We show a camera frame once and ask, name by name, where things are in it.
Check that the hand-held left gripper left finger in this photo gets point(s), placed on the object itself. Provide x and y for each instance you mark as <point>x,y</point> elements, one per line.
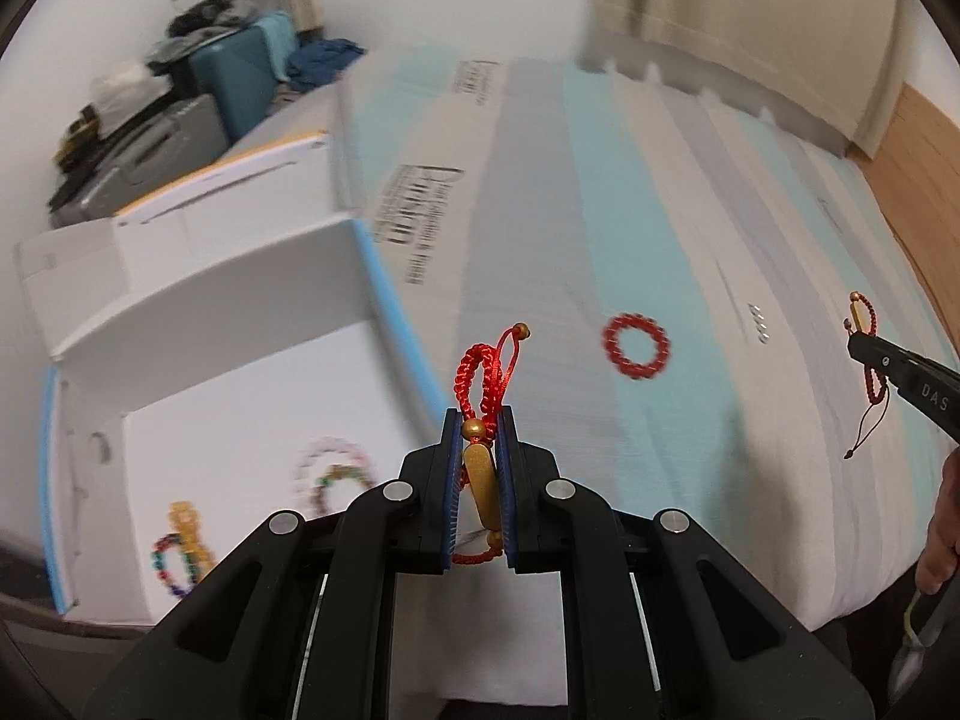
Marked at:
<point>450,480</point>

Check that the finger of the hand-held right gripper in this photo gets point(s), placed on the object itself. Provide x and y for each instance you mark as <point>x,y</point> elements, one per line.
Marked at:
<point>911,382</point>

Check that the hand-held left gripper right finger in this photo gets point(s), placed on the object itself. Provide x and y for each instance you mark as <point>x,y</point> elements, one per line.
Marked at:
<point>508,480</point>

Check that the white cardboard box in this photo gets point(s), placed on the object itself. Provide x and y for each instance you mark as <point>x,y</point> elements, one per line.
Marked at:
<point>225,390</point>

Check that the person's right hand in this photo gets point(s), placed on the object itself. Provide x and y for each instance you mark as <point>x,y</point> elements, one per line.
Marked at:
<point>943,532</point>

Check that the small white bead row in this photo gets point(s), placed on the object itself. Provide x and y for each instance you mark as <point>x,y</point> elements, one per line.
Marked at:
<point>759,322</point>

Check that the striped bed sheet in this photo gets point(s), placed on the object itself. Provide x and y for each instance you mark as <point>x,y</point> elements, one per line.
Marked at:
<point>562,202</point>

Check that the wide beige curtain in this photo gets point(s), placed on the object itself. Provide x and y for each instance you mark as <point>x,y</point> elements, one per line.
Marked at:
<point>735,15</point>

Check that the dark blue clothing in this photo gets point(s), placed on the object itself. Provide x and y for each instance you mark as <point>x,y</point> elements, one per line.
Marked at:
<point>322,64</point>

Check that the grey suitcase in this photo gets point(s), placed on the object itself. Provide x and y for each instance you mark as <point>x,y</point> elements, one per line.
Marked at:
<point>150,157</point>

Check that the teal suitcase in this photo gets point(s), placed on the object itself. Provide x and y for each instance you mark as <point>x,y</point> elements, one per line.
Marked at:
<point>232,82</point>

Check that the light teal towel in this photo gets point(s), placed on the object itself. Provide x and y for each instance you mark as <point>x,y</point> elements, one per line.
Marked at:
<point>276,41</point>

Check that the white tissue pack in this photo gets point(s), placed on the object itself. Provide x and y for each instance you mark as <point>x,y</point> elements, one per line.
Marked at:
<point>127,90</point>

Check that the dark clutter pile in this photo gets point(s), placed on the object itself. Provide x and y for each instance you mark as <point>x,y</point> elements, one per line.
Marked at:
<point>75,139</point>

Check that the black and grey clothes pile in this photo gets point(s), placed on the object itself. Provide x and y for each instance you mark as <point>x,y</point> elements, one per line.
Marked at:
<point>202,26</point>

